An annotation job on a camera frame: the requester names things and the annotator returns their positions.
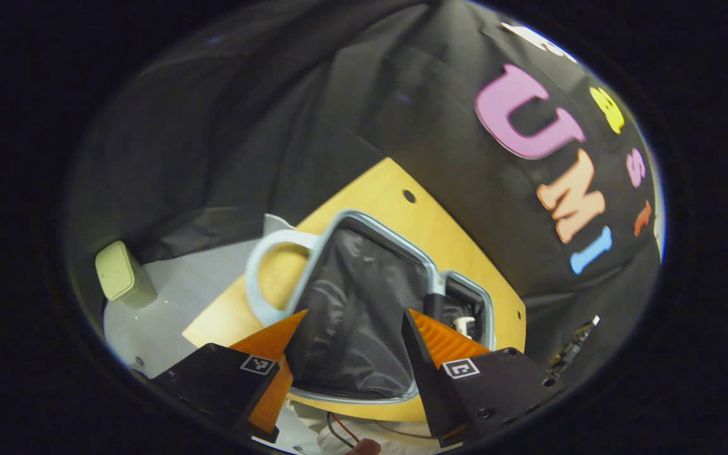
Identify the black backdrop cloth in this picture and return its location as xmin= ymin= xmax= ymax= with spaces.
xmin=67 ymin=0 xmax=665 ymax=392

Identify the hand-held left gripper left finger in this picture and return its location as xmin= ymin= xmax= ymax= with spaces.
xmin=148 ymin=308 xmax=309 ymax=443

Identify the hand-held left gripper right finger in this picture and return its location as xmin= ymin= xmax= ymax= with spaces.
xmin=400 ymin=308 xmax=566 ymax=448

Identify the light blue suitcase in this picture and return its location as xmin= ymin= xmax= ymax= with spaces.
xmin=245 ymin=210 xmax=496 ymax=405

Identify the pale green box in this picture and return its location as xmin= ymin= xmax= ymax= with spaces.
xmin=95 ymin=240 xmax=157 ymax=309

